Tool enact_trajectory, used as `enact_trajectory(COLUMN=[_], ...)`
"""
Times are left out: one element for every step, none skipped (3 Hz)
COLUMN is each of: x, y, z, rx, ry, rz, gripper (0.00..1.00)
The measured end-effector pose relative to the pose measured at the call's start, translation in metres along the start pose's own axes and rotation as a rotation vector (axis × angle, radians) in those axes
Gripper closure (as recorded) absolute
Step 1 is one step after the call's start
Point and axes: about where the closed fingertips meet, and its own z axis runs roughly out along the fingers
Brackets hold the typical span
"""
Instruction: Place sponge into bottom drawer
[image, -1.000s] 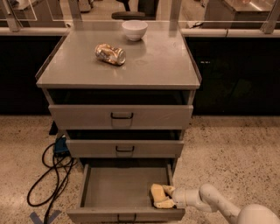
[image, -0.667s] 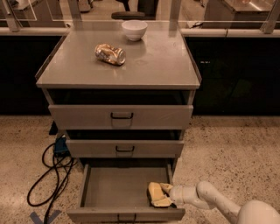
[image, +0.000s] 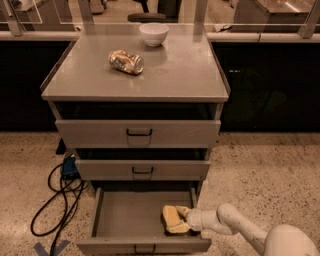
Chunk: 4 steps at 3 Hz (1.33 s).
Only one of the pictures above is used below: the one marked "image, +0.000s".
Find grey middle drawer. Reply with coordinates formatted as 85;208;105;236
76;160;210;181

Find blue power box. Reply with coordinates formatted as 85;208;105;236
61;157;79;180

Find white ceramic bowl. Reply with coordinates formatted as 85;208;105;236
139;23;169;47

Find grey metal drawer cabinet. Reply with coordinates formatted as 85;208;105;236
39;22;232;201

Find yellow sponge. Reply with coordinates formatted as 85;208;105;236
162;205;182;232

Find grey bottom drawer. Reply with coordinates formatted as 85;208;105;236
77;182;211;256

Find black floor cable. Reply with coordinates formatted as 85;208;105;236
29;162;88;256

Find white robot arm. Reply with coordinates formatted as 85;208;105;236
162;203;320;256

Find grey top drawer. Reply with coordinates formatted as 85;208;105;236
56;120;221;148

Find blue tape floor marker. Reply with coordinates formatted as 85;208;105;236
32;239;71;256

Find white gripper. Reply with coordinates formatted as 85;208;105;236
166;206;203;234

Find grey drawer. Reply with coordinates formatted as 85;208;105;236
77;182;211;256
76;160;210;181
56;120;221;148

